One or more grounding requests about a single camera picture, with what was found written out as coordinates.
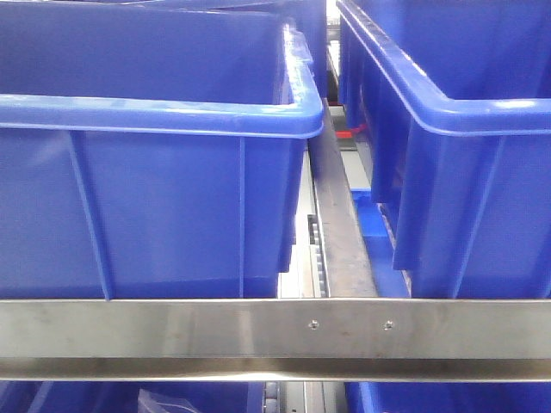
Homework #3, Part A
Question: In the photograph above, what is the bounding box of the blue bin lower layer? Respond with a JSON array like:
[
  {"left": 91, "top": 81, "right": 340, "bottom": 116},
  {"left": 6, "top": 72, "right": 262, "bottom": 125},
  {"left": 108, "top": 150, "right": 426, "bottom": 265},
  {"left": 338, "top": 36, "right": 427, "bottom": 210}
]
[{"left": 345, "top": 382, "right": 550, "bottom": 412}]

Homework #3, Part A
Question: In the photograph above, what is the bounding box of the blue bin lower left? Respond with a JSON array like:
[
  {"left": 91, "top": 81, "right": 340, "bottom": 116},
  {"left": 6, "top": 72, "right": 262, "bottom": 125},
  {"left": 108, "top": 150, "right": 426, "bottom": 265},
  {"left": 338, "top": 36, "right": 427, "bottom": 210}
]
[{"left": 1, "top": 381, "right": 264, "bottom": 412}]

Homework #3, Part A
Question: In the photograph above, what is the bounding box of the blue plastic bin left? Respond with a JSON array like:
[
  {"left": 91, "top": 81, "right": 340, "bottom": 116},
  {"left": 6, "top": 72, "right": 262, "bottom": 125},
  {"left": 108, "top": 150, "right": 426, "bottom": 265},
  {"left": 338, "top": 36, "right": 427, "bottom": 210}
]
[{"left": 1, "top": 1, "right": 323, "bottom": 299}]

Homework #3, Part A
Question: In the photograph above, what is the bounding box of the blue plastic bin right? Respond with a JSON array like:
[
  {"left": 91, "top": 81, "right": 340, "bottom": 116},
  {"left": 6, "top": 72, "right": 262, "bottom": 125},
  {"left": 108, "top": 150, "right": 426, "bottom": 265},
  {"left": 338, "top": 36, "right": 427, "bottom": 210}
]
[{"left": 337, "top": 1, "right": 550, "bottom": 298}]

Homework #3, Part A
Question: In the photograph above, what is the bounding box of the stainless steel shelf rack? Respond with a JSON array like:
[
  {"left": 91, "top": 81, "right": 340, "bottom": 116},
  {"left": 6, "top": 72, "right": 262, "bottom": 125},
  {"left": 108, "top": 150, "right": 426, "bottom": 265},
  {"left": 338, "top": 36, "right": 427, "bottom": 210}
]
[{"left": 0, "top": 38, "right": 551, "bottom": 413}]

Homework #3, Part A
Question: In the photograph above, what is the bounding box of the blue plastic bin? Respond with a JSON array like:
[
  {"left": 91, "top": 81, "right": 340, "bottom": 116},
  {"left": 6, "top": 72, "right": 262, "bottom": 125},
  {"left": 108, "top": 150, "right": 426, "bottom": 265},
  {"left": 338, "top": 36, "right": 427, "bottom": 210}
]
[
  {"left": 337, "top": 1, "right": 550, "bottom": 298},
  {"left": 1, "top": 1, "right": 323, "bottom": 299}
]

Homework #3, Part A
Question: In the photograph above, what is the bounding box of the clear plastic bag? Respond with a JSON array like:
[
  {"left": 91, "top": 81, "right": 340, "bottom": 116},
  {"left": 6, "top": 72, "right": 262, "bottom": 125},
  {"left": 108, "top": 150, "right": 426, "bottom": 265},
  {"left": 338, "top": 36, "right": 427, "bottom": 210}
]
[{"left": 137, "top": 387, "right": 226, "bottom": 413}]

